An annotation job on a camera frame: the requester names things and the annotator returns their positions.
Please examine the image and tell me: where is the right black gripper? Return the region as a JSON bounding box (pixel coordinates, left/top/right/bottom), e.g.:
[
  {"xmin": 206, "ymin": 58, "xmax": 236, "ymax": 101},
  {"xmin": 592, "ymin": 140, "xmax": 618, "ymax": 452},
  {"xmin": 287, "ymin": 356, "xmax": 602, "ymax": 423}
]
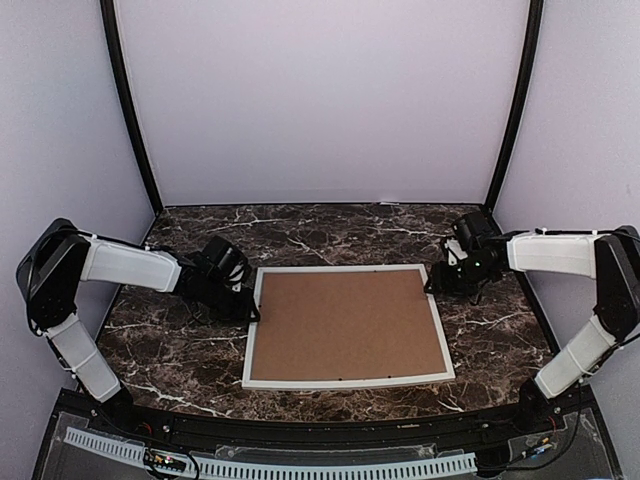
[{"xmin": 425, "ymin": 254, "xmax": 495, "ymax": 299}]

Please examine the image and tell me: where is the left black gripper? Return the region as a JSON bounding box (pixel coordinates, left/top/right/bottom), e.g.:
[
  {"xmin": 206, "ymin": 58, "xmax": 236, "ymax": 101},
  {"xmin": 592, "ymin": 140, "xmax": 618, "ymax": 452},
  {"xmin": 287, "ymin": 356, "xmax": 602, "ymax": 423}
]
[{"xmin": 201, "ymin": 277, "xmax": 260, "ymax": 324}]

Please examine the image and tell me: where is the brown cardboard backing board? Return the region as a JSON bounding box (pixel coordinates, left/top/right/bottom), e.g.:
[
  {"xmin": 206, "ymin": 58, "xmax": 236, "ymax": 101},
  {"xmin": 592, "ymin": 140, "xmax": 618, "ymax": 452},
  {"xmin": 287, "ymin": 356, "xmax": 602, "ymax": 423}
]
[{"xmin": 249, "ymin": 269, "xmax": 449, "ymax": 381}]

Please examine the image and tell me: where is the white picture frame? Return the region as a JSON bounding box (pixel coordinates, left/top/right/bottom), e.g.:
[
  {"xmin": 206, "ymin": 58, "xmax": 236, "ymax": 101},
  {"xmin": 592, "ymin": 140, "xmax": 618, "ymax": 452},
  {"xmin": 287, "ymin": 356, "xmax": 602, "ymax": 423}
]
[{"xmin": 241, "ymin": 263, "xmax": 456, "ymax": 391}]

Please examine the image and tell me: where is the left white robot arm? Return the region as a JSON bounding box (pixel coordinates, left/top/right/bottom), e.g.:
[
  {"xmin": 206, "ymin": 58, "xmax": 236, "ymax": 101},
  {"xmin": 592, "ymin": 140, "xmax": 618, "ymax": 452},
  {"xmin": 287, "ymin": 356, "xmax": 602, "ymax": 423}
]
[{"xmin": 16, "ymin": 218, "xmax": 261, "ymax": 436}]

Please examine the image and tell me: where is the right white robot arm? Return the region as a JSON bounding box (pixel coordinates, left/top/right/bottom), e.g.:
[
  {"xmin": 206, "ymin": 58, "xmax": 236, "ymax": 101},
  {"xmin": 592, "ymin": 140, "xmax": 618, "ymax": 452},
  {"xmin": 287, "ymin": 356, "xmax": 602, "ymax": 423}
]
[{"xmin": 425, "ymin": 219, "xmax": 639, "ymax": 434}]

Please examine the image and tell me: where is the small circuit board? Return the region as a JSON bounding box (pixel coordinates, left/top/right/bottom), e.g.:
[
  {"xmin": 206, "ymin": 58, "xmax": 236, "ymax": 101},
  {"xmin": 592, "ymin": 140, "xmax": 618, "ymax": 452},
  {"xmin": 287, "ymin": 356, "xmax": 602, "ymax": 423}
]
[{"xmin": 143, "ymin": 449, "xmax": 187, "ymax": 473}]

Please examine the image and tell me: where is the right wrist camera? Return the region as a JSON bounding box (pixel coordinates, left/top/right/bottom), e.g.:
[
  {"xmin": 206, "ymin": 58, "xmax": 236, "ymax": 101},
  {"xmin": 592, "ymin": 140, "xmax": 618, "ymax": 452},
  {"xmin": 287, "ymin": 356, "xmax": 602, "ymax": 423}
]
[{"xmin": 441, "ymin": 212, "xmax": 500, "ymax": 266}]

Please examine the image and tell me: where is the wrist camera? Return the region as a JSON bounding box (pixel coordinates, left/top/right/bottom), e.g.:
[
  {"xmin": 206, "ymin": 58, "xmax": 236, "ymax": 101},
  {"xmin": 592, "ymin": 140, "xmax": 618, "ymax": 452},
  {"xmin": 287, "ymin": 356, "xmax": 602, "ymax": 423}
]
[
  {"xmin": 441, "ymin": 212, "xmax": 500, "ymax": 266},
  {"xmin": 201, "ymin": 236, "xmax": 252, "ymax": 288}
]

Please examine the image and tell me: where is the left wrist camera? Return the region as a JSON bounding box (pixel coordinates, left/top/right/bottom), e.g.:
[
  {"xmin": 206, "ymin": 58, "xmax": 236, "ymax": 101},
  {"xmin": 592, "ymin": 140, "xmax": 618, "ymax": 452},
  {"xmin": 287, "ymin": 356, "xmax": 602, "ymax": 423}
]
[{"xmin": 201, "ymin": 236, "xmax": 252, "ymax": 288}]

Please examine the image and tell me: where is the black front rail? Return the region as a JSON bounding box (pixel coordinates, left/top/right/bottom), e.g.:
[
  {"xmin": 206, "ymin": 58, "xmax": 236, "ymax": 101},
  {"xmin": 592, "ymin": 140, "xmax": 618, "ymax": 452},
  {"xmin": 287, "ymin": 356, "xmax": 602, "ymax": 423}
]
[{"xmin": 54, "ymin": 372, "xmax": 591, "ymax": 454}]

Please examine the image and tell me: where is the white slotted cable duct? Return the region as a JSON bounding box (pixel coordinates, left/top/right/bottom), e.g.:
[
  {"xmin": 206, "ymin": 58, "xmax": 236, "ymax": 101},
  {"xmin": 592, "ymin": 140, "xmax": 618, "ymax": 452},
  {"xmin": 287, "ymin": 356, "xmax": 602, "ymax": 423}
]
[{"xmin": 63, "ymin": 427, "xmax": 477, "ymax": 479}]

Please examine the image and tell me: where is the right black corner post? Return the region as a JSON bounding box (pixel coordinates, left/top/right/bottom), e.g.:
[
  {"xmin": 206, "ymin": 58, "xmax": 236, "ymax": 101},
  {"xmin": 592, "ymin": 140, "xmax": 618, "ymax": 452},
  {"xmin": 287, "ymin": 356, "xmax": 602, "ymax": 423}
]
[{"xmin": 484, "ymin": 0, "xmax": 544, "ymax": 213}]

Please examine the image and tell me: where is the black corner post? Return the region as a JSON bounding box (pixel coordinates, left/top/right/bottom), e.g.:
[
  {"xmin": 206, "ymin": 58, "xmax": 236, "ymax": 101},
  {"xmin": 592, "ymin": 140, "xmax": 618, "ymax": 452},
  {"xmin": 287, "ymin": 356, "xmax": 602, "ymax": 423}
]
[
  {"xmin": 99, "ymin": 0, "xmax": 164, "ymax": 215},
  {"xmin": 484, "ymin": 0, "xmax": 544, "ymax": 213}
]

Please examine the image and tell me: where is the left black corner post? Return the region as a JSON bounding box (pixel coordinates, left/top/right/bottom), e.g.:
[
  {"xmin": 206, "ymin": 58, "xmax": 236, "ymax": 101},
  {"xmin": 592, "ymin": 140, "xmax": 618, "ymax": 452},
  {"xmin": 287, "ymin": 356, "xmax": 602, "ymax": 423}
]
[{"xmin": 99, "ymin": 0, "xmax": 164, "ymax": 215}]

